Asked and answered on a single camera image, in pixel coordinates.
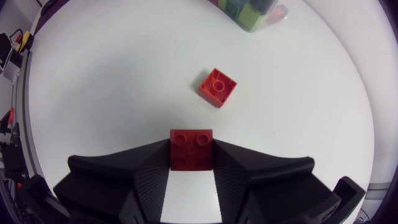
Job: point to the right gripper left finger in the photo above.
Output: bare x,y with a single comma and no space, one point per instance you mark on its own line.
124,174

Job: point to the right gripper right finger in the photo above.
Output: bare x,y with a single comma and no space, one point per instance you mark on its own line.
258,177

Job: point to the black toy brick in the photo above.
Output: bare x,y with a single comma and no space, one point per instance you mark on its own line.
262,5

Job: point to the dark green toy brick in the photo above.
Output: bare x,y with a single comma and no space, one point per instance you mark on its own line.
233,7

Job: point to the lime green toy brick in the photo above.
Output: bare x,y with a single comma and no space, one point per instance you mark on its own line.
251,17

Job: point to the clear plastic container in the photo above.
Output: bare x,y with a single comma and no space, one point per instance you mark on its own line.
248,27

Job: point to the red toy brick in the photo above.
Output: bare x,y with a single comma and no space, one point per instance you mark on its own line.
276,14
217,87
191,151

